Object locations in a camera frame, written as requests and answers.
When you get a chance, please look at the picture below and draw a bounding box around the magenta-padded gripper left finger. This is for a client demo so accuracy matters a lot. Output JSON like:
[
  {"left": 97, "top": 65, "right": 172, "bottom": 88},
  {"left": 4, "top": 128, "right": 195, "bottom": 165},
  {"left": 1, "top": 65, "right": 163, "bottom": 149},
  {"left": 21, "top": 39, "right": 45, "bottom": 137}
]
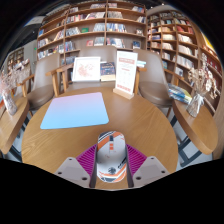
[{"left": 54, "top": 143, "right": 98, "bottom": 189}]

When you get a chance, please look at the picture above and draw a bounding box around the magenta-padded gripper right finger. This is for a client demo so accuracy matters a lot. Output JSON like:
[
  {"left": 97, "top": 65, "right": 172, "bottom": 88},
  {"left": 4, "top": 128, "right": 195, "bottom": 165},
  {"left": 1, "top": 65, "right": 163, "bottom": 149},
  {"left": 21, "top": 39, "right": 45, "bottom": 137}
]
[{"left": 124, "top": 143, "right": 172, "bottom": 189}]

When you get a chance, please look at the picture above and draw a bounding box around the white orange computer mouse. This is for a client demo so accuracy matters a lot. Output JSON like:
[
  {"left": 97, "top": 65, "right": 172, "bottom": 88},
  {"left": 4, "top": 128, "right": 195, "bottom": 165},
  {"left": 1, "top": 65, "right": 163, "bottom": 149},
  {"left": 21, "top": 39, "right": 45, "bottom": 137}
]
[{"left": 96, "top": 130, "right": 128, "bottom": 184}]

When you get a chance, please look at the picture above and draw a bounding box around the pink blue gradient mouse pad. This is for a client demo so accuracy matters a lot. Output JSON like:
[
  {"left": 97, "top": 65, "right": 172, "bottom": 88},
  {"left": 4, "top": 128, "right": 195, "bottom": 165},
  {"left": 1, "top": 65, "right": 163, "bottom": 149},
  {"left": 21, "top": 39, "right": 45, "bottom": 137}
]
[{"left": 39, "top": 91, "right": 110, "bottom": 130}]

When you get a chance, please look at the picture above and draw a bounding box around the round wooden side table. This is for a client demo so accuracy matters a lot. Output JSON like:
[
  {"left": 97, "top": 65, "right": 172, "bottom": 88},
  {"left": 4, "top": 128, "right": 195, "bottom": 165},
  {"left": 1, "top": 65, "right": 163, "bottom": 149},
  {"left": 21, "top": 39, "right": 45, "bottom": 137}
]
[
  {"left": 172, "top": 98, "right": 219, "bottom": 168},
  {"left": 0, "top": 96, "right": 31, "bottom": 156}
]

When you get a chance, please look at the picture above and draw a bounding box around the brown armchair with wooden arms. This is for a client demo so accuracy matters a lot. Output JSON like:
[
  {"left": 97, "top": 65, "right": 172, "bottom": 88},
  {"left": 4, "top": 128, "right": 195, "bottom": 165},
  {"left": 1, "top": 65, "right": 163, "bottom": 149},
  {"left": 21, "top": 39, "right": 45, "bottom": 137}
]
[
  {"left": 18, "top": 53, "right": 61, "bottom": 111},
  {"left": 137, "top": 49, "right": 174, "bottom": 108},
  {"left": 45, "top": 45, "right": 148, "bottom": 98}
]

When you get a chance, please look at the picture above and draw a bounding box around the stack of blue books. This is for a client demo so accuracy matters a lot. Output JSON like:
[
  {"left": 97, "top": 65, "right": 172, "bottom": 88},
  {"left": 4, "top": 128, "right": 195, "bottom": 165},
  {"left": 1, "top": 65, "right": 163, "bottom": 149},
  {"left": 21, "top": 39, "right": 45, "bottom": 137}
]
[{"left": 167, "top": 83, "right": 193, "bottom": 105}]

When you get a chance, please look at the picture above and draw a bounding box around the white sign on wooden base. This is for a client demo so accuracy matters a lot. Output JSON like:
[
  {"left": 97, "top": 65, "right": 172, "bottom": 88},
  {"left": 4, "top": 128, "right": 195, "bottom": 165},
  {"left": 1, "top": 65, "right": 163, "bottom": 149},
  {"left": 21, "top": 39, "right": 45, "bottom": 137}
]
[{"left": 112, "top": 50, "right": 139, "bottom": 100}]

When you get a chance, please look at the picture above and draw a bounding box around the white framed floral picture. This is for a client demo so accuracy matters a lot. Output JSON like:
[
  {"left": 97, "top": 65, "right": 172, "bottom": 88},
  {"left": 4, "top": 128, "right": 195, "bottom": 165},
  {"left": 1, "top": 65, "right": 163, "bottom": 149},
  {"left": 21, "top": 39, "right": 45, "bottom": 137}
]
[{"left": 71, "top": 56, "right": 102, "bottom": 83}]

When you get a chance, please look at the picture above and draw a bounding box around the small distant wooden bookshelf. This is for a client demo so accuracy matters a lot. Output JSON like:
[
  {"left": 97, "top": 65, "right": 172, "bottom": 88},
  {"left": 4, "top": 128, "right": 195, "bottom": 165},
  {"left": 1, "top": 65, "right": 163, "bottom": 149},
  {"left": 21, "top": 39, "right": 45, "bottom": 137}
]
[{"left": 6, "top": 46, "right": 25, "bottom": 71}]

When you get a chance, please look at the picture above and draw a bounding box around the curved wooden bookshelf with books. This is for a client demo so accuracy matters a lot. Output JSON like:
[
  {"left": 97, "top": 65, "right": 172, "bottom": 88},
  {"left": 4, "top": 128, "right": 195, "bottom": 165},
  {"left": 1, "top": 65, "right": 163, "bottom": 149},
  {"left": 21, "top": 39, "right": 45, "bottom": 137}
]
[{"left": 146, "top": 9, "right": 224, "bottom": 114}]

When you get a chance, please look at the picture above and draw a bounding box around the wide wooden bookshelf with books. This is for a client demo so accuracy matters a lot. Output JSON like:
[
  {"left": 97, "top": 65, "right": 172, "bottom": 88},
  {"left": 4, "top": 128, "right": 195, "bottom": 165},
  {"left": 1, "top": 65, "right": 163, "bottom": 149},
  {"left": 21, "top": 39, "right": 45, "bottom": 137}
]
[{"left": 35, "top": 0, "right": 148, "bottom": 66}]

